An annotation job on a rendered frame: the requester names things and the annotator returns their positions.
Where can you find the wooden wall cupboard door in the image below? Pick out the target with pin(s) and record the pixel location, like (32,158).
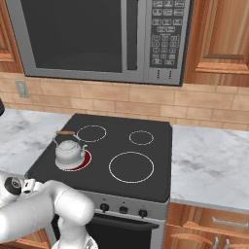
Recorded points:
(6,39)
(220,39)

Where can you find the black glass hob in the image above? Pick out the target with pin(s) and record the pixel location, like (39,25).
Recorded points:
(129,175)

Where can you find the wooden drawer front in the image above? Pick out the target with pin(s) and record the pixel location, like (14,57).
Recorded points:
(223,223)

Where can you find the grey wall socket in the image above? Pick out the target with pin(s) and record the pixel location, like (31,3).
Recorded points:
(22,88)

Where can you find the wooden base cupboard door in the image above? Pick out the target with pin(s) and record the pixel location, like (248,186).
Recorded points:
(238,244)
(191,238)

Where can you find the grey stove body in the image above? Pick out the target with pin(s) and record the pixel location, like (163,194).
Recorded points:
(155,210)

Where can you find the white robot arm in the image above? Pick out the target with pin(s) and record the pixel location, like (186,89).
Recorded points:
(64,207)

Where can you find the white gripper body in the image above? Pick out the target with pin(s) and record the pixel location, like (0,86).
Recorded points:
(39,186)

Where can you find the dark microwave door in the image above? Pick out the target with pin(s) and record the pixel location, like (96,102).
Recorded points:
(74,35)

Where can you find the black stove knob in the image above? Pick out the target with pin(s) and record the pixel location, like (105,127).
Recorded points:
(104,207)
(123,209)
(143,213)

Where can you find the grey microwave oven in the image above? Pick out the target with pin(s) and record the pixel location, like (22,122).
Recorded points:
(162,39)

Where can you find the black round object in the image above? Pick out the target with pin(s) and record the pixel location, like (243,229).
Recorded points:
(1,108)

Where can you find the wooden base cupboard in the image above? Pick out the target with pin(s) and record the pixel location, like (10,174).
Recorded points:
(29,240)

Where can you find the black oven door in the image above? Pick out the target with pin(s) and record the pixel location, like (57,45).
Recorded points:
(123,238)

